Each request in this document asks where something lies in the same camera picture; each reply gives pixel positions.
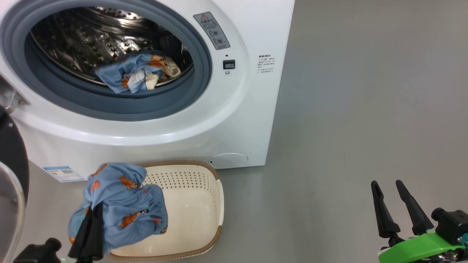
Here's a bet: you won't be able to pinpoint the cream perforated laundry basket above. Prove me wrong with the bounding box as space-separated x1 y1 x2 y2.
108 160 224 262

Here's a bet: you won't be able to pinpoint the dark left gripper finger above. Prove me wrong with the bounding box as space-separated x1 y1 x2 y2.
90 203 105 262
68 210 95 262

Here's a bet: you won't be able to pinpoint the round filter cover panel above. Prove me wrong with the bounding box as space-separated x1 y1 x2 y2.
210 153 248 169

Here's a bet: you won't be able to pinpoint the white front-load washing machine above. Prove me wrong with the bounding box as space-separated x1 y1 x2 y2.
0 0 295 183

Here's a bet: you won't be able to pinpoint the blue energy label sticker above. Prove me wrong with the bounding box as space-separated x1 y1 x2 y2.
43 166 85 182

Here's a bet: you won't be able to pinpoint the metal door hinge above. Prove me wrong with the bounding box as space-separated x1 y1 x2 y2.
0 79 30 110

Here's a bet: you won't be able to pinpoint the stainless steel washer drum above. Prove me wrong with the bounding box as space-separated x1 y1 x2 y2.
29 7 194 88

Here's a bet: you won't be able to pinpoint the black printed text label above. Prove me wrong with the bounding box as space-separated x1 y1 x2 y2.
258 55 275 73

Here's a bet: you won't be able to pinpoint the grey warning sticker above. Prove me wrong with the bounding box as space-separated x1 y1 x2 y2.
193 12 231 50

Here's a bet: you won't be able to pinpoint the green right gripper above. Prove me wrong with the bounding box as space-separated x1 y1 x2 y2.
371 180 468 263

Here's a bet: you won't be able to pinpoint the blue printed garment orange bears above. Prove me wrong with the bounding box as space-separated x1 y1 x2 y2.
68 163 169 254

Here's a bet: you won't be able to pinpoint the blue printed garment white lining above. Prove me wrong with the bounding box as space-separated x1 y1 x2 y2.
94 51 181 95

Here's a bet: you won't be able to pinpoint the black round glass washer door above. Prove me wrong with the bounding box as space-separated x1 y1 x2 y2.
0 106 30 263

